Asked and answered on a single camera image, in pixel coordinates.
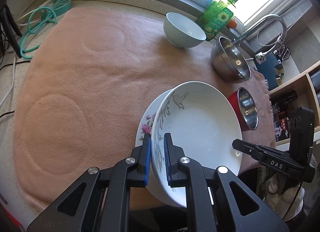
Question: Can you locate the green dish soap bottle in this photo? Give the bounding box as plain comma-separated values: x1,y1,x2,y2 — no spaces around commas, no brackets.
195,0,238,41

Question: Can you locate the white floral rimmed plate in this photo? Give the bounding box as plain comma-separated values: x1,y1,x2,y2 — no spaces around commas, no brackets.
135,88,187,209

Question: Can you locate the wooden shelf unit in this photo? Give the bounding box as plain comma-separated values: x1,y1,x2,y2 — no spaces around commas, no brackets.
268,60,320,147

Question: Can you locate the stainless steel bowl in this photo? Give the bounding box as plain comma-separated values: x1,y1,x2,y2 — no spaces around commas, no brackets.
210,36,252,83

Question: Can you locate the teal power cable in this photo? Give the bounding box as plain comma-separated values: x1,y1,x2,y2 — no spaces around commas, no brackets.
19,0,83,60

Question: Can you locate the round teal power strip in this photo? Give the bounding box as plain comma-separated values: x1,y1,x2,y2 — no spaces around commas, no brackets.
41,0,71,20

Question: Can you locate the chrome kitchen faucet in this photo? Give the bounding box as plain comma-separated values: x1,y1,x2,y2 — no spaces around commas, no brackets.
232,14,287,64

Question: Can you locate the pink towel mat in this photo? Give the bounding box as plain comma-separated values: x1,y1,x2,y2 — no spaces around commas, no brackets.
12,6,277,213

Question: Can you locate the white grey-leaf pattern plate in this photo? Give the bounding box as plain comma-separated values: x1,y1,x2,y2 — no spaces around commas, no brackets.
148,81,242,208

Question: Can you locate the pale green ceramic bowl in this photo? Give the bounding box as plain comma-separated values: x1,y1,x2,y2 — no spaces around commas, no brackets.
163,12,206,48

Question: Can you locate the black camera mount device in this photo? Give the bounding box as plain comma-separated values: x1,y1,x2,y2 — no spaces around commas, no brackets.
232,107,315,183

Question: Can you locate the red steel-lined bowl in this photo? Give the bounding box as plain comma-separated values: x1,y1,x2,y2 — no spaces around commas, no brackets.
228,87,259,132

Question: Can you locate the black cable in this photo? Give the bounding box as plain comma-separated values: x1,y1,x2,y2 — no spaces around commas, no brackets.
0,29,28,120

